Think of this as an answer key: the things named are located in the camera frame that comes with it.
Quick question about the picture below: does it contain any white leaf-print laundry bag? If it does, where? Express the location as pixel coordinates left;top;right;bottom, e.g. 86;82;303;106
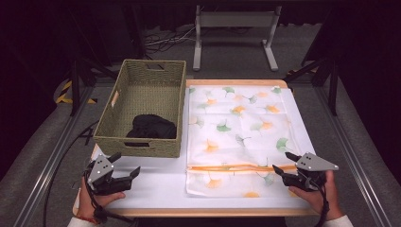
185;85;312;199

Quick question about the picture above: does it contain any aluminium floor rail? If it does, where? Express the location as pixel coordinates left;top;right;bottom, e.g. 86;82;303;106
314;84;392;227
12;84;96;227

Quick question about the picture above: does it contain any green woven basket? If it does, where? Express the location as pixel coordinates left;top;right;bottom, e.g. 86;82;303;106
93;59;187;159

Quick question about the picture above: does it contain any white table mat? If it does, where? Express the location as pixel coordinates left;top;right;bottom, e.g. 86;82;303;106
75;86;317;211

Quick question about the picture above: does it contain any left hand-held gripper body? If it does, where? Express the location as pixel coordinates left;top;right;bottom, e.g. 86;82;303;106
84;154;133;196

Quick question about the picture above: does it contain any person's left hand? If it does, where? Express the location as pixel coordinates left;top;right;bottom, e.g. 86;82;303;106
77;176;127;222

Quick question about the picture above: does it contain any black metal stand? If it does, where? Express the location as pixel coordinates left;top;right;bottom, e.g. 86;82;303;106
66;56;119;117
283;56;340;117

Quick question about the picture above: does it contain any yellow black hazard tape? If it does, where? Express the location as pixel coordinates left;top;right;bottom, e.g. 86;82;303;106
55;79;97;105

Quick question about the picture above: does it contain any black floor cable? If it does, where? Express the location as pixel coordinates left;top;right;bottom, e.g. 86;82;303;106
42;120;100;227

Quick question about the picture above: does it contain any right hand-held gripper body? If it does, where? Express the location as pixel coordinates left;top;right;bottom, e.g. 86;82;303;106
281;151;340;193

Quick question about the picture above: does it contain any grey metal table frame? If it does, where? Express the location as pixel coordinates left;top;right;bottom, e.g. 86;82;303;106
192;4;283;73

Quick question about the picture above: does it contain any person's right hand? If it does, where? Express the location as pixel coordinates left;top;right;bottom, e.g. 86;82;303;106
288;169;345;222

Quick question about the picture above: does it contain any bundle of floor cables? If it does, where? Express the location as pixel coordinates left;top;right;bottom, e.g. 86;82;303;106
144;26;199;54

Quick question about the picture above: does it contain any black cloth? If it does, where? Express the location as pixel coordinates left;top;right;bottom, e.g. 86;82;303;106
126;113;178;140

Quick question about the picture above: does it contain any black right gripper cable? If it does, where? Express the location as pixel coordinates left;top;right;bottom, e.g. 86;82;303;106
310;178;331;227

